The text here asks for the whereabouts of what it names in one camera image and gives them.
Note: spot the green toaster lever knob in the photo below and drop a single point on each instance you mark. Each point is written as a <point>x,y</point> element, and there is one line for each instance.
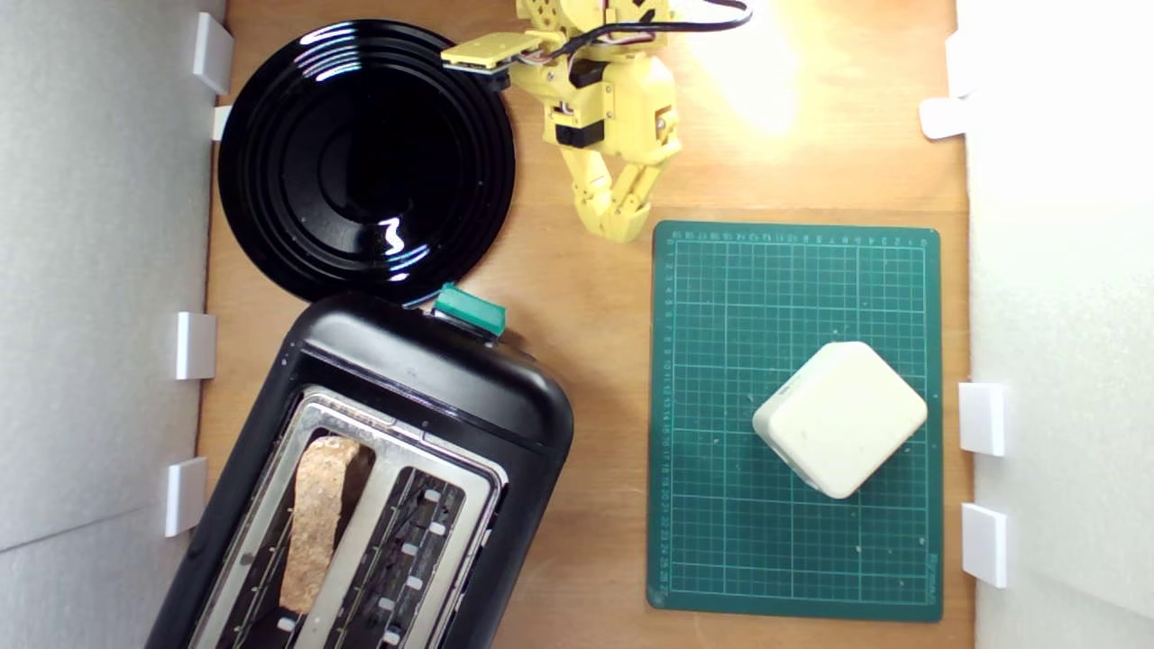
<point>469,308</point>

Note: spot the white wall clip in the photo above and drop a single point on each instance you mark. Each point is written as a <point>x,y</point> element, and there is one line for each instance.
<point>942,117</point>
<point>956,63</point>
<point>186,496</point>
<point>196,345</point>
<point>212,52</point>
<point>221,122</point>
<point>983,419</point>
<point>984,544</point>

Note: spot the green cutting mat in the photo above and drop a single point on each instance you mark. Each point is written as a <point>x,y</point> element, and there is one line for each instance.
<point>721,541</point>

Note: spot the black round plate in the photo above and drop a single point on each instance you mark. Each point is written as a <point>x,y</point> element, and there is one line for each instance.
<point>361,162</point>

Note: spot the black two-slot toaster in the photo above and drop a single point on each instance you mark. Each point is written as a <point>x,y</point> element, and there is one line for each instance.
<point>433,379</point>

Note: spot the brown bread slice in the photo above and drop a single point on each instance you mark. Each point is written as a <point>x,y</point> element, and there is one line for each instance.
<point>315,523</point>

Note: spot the white square block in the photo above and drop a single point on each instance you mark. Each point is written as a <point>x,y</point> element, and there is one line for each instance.
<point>838,419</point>

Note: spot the yellow wrist camera box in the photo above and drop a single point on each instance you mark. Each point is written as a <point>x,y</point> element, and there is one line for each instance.
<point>491,50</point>

